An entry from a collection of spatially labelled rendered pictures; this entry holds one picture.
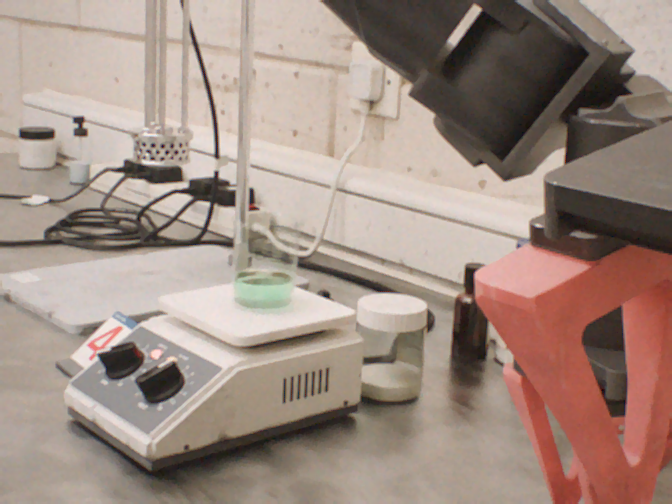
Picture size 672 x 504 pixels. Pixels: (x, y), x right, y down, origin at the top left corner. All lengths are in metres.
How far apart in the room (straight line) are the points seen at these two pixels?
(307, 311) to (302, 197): 0.57
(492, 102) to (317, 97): 0.95
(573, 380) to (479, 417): 0.67
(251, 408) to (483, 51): 0.39
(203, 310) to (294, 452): 0.13
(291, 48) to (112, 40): 0.47
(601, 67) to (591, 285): 0.27
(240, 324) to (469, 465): 0.20
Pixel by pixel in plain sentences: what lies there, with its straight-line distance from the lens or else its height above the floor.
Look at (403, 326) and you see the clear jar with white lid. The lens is 0.91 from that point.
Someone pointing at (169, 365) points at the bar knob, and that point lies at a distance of 0.81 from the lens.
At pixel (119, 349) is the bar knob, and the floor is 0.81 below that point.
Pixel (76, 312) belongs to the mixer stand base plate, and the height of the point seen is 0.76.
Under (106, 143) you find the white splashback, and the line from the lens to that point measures 1.84.
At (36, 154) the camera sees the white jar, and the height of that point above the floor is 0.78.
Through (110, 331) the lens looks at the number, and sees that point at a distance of 1.00.
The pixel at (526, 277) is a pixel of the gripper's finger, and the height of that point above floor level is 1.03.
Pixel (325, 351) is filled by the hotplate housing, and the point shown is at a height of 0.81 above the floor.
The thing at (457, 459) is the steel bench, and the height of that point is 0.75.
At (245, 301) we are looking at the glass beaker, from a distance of 0.86.
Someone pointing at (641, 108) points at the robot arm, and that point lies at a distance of 0.53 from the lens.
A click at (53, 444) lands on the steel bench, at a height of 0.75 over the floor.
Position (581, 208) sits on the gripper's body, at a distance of 0.23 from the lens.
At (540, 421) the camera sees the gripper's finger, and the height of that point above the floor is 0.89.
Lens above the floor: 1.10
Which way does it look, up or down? 14 degrees down
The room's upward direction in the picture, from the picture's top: 3 degrees clockwise
